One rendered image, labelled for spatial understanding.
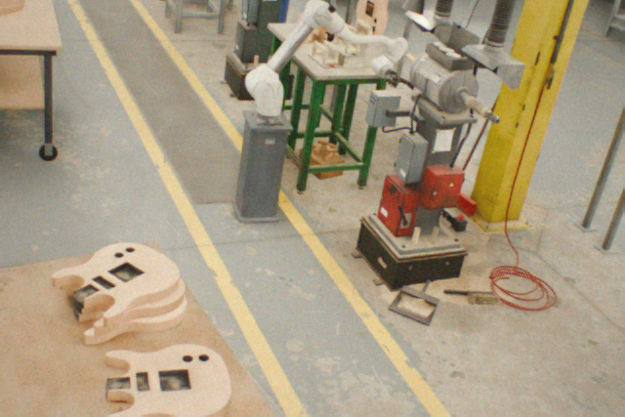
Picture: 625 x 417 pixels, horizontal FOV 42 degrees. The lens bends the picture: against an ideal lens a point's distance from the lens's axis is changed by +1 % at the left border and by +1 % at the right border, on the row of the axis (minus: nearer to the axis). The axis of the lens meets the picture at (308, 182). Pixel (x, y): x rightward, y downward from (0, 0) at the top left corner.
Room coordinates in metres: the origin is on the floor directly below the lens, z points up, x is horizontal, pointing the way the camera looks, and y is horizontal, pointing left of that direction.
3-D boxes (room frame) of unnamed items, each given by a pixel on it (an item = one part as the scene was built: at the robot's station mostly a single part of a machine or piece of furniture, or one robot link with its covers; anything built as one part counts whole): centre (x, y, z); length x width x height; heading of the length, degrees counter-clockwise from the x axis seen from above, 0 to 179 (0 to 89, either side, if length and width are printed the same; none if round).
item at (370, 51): (5.61, -0.24, 1.02); 0.27 x 0.15 x 0.17; 31
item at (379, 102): (4.48, -0.42, 0.99); 0.24 x 0.21 x 0.26; 28
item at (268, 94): (4.83, 0.33, 0.87); 0.18 x 0.16 x 0.22; 29
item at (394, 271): (4.46, -0.71, 0.12); 0.61 x 0.51 x 0.25; 118
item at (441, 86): (4.51, -0.67, 1.25); 0.41 x 0.27 x 0.26; 28
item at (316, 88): (5.18, 0.04, 0.45); 0.05 x 0.05 x 0.90; 28
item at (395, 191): (4.38, -0.57, 0.49); 0.25 x 0.12 x 0.37; 28
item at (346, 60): (5.53, -0.11, 0.98); 0.27 x 0.16 x 0.09; 31
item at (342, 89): (5.90, -0.14, 0.45); 0.05 x 0.05 x 0.90; 28
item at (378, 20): (5.61, -0.25, 1.33); 0.35 x 0.04 x 0.40; 30
